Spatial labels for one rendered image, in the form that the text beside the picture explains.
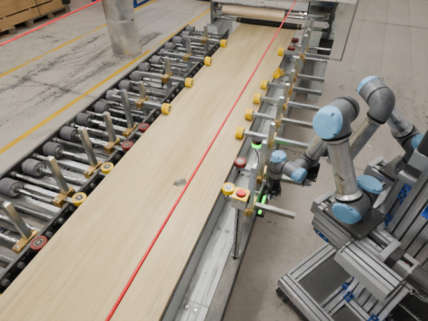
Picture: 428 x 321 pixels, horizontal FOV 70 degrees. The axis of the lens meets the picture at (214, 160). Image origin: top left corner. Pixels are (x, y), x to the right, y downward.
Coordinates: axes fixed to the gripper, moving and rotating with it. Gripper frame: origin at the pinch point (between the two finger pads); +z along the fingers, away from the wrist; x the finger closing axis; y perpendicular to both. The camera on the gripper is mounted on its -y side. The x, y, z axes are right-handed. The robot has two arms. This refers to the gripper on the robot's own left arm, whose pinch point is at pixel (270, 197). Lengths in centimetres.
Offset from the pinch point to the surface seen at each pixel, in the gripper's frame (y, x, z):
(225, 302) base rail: 52, -27, 20
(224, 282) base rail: 42, -27, 20
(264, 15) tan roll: -282, 29, -14
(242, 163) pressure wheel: -28.6, -14.1, -0.3
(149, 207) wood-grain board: 8, -70, 0
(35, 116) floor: -216, -266, 89
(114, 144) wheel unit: -53, -105, 4
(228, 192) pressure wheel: -3.7, -24.4, -0.1
